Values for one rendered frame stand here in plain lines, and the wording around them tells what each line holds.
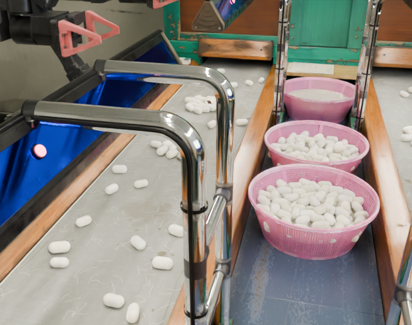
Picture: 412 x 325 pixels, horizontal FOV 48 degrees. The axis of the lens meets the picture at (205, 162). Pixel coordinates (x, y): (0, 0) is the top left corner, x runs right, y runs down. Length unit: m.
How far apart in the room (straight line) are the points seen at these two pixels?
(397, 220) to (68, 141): 0.67
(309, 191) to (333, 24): 0.99
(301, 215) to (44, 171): 0.64
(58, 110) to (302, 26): 1.56
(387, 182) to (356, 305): 0.32
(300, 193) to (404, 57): 0.98
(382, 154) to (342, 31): 0.81
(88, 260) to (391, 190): 0.63
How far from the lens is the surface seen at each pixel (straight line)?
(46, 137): 0.46
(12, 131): 0.43
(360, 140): 1.29
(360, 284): 0.93
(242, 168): 1.07
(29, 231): 0.93
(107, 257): 0.86
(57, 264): 0.85
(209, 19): 1.14
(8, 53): 3.34
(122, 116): 0.41
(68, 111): 0.43
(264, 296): 0.87
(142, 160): 1.17
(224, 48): 1.91
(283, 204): 0.99
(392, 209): 0.99
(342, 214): 0.99
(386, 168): 1.15
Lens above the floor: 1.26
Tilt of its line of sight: 27 degrees down
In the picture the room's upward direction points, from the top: straight up
